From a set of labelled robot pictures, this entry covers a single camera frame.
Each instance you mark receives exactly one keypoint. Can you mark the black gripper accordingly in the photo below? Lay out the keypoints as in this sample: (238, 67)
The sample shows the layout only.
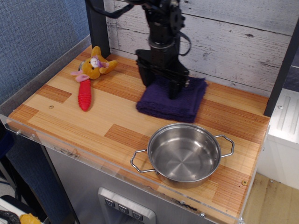
(163, 62)

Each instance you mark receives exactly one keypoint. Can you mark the dark blue cloth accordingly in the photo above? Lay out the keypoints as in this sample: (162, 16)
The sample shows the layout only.
(156, 102)

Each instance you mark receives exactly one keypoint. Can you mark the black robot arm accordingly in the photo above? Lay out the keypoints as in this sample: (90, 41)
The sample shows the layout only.
(165, 22)

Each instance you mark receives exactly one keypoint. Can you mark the brown plush toy animal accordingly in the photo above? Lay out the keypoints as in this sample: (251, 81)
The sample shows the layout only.
(93, 67)

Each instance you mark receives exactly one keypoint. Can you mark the clear acrylic front guard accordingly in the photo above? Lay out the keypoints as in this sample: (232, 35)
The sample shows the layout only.
(117, 144)

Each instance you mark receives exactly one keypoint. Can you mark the stainless toy fridge cabinet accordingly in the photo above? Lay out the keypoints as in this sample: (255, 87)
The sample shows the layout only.
(81, 182)

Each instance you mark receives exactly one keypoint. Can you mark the silver dispenser button panel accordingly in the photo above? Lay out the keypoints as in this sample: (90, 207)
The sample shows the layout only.
(120, 210)

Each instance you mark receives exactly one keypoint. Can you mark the white ribbed counter unit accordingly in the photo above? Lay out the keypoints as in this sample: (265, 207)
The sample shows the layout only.
(279, 158)

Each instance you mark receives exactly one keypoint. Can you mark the yellow object bottom left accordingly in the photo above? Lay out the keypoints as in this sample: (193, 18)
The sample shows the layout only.
(29, 219)

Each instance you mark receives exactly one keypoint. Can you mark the steel pan with handles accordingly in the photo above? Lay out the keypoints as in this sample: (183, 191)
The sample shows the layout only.
(185, 155)

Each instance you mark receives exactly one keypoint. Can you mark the red ribbed handle spoon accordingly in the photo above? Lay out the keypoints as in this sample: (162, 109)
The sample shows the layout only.
(84, 93)

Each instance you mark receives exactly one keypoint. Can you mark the dark left frame post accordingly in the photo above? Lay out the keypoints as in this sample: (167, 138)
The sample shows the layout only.
(98, 26)

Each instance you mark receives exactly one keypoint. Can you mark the dark frame post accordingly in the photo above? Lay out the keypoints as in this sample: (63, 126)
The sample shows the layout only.
(283, 72)
(98, 26)

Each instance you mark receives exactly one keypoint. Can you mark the dark right frame post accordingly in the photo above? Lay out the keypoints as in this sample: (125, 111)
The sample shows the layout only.
(283, 72)

